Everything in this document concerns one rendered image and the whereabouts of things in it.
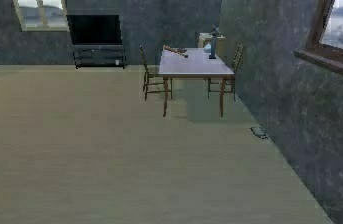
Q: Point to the brown wooden chair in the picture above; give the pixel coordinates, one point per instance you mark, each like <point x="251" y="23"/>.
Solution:
<point x="232" y="66"/>
<point x="149" y="75"/>

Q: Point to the white-topped wooden table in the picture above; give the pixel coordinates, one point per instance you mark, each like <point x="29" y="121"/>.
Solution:
<point x="194" y="63"/>

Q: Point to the brown wooden baseball bat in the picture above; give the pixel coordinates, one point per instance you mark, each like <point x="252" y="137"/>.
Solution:
<point x="175" y="51"/>

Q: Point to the pale blue bowl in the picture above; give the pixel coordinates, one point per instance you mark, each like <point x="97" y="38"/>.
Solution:
<point x="207" y="48"/>

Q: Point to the beige cabinet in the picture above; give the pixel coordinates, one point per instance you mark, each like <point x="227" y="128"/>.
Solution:
<point x="219" y="41"/>

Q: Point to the grey flat floor object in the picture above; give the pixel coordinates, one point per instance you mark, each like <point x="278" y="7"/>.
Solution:
<point x="258" y="131"/>

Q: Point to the black television stand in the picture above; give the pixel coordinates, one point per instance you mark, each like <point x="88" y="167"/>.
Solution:
<point x="99" y="56"/>

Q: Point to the black television set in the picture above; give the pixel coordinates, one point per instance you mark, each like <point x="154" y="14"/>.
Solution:
<point x="94" y="29"/>

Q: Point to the pale-framed window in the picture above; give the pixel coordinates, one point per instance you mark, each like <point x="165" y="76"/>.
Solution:
<point x="40" y="15"/>

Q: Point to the brown-framed window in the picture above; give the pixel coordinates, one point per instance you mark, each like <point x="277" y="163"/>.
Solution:
<point x="339" y="36"/>

